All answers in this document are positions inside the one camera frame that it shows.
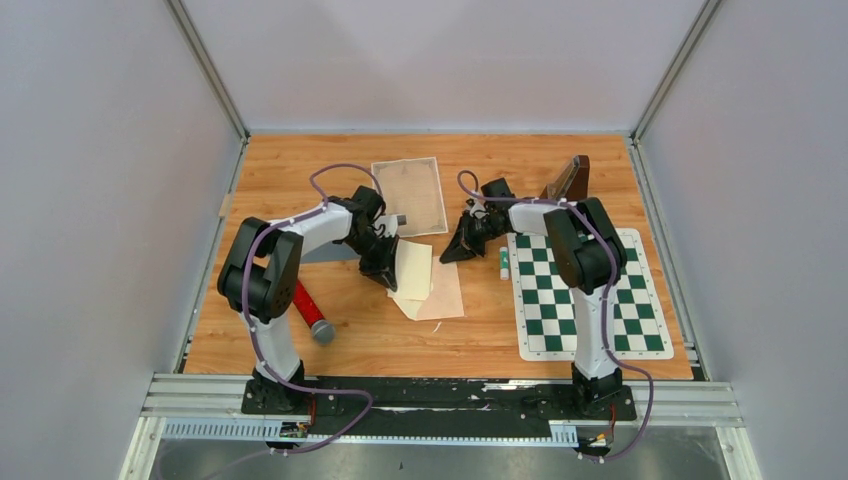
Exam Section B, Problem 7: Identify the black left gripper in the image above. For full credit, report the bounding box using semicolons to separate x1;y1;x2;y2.
342;229;399;292

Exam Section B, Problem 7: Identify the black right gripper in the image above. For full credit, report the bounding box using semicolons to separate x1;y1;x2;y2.
443;212;507;265

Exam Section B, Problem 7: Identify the cream letter paper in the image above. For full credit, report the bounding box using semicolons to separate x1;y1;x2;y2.
388;240;432;301

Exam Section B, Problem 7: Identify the cream pink envelope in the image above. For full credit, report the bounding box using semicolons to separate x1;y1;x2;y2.
393;257;465;321

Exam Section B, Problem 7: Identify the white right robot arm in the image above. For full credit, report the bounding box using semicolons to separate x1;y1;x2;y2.
440;177;627;418

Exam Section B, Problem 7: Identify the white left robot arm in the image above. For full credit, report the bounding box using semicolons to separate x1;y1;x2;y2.
217;186;399;413

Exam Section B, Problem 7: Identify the grey envelope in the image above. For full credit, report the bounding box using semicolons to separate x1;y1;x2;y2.
301;242;360;264

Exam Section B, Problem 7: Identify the green white glue stick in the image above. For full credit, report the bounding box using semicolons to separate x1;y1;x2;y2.
498;247;511;281

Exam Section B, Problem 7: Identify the red microphone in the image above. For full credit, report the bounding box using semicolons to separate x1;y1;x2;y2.
293;280;336;345

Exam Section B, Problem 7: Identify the green white chessboard mat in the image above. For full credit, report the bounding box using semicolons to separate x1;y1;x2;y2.
507;228;674;362

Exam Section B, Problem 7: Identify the wooden metronome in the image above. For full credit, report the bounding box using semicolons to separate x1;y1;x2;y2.
539;155;590;201

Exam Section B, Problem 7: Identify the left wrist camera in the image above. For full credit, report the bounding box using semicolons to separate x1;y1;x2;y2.
375;214;407;237

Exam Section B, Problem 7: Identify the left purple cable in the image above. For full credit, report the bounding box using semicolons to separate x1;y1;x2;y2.
239;163;386;458

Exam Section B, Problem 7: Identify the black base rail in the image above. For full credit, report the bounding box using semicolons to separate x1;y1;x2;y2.
241;376;637;438

